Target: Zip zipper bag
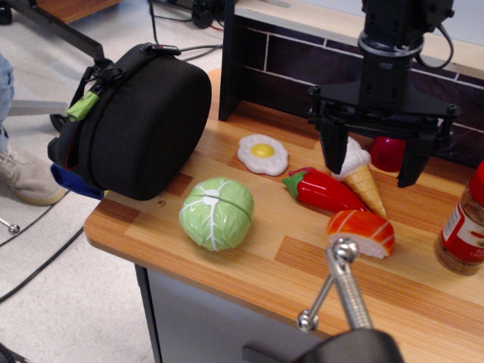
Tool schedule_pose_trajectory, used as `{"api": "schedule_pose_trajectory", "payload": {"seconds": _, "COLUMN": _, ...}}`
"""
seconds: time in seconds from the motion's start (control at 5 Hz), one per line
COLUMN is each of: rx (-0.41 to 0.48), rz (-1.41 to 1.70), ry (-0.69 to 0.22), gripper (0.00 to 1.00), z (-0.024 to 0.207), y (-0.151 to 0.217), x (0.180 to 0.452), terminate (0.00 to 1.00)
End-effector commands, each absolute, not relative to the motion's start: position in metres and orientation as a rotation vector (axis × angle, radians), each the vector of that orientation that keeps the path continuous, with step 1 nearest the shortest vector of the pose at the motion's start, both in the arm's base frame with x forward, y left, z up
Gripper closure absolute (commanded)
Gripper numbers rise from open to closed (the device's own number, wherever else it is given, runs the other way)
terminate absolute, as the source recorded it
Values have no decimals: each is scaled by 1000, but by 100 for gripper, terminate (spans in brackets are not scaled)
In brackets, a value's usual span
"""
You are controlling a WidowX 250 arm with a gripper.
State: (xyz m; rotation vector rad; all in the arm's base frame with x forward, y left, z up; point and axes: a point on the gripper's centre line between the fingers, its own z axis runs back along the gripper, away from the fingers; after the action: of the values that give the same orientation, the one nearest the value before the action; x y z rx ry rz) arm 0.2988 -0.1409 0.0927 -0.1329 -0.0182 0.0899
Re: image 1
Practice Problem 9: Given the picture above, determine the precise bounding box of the green zipper pull tab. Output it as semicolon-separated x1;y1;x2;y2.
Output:
67;91;100;122

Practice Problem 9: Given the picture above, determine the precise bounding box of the grey cabinet front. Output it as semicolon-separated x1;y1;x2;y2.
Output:
135;266;327;362

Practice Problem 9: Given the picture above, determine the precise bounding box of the grey table leg frame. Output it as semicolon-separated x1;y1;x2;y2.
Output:
1;1;112;132

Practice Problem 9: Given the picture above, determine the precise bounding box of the small metal ball rod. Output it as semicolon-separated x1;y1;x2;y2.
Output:
0;218;20;236

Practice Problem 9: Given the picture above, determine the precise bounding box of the toy green cabbage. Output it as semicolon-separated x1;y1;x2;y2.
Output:
179;178;255;252

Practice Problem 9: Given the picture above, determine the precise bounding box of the toy red apple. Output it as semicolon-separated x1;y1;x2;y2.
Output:
370;136;407;172

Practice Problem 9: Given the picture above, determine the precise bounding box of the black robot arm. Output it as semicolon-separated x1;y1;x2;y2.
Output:
308;1;461;188

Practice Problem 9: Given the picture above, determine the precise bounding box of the metal clamp screw handle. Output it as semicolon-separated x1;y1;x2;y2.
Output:
297;238;374;333

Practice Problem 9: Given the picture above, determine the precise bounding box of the black floor cable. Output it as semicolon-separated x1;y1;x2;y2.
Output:
0;191;85;303

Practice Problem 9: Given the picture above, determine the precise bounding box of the dark brick pattern backsplash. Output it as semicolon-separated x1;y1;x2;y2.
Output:
219;1;483;166

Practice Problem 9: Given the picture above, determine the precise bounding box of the toy fried egg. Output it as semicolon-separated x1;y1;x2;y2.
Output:
237;134;289;176

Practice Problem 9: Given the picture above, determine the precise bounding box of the spice jar red lid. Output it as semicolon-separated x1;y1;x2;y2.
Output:
434;164;483;275

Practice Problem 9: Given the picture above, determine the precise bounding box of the toy ice cream cone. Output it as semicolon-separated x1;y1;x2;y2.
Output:
331;137;387;218

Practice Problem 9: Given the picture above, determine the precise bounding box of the toy red chili pepper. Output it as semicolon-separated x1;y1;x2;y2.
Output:
283;167;368;213

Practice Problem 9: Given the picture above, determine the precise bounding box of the beige sneaker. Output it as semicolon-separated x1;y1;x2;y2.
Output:
1;145;67;206

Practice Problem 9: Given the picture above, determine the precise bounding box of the blue jeans leg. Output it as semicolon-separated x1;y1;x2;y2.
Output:
0;55;14;154

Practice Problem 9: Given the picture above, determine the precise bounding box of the black zipper bag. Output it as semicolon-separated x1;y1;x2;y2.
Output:
48;43;212;200

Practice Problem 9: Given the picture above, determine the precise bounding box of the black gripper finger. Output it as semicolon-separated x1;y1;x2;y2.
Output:
398;138;434;188
320;121;348;174

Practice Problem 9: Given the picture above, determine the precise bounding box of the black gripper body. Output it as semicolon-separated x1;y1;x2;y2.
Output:
309;81;461;148

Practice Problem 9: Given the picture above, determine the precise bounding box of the blue clamp under bag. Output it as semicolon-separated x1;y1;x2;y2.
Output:
50;163;104;200

